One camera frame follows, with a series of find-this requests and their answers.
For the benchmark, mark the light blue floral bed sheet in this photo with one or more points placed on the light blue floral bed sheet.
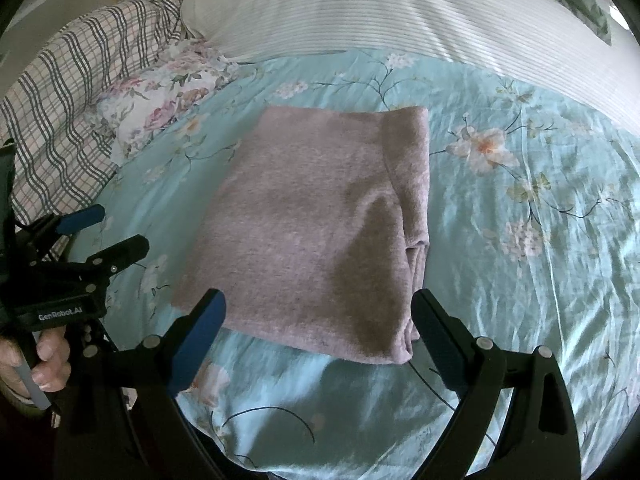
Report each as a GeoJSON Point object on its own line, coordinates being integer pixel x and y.
{"type": "Point", "coordinates": [500, 285]}

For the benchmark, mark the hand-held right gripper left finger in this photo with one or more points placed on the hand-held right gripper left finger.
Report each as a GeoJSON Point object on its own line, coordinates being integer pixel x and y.
{"type": "Point", "coordinates": [200, 345]}

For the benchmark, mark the pink floral pillow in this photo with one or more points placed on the pink floral pillow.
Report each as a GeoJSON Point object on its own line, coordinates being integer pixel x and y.
{"type": "Point", "coordinates": [160, 95]}

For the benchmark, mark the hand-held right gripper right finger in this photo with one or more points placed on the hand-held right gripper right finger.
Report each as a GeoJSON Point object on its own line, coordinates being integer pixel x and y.
{"type": "Point", "coordinates": [442, 345]}

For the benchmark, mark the green plaid cloth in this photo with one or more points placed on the green plaid cloth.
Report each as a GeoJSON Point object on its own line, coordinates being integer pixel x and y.
{"type": "Point", "coordinates": [75, 75]}

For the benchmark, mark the pink knit sweater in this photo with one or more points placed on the pink knit sweater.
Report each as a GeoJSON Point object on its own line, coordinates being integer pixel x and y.
{"type": "Point", "coordinates": [310, 220]}

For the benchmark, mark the white striped quilt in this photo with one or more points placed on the white striped quilt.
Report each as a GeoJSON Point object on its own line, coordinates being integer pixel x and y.
{"type": "Point", "coordinates": [375, 10]}

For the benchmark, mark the person's left hand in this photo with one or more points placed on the person's left hand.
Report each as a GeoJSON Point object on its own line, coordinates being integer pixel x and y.
{"type": "Point", "coordinates": [52, 357]}

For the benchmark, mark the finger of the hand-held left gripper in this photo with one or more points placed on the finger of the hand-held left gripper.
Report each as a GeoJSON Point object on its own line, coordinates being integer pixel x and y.
{"type": "Point", "coordinates": [82, 220]}
{"type": "Point", "coordinates": [120, 252]}

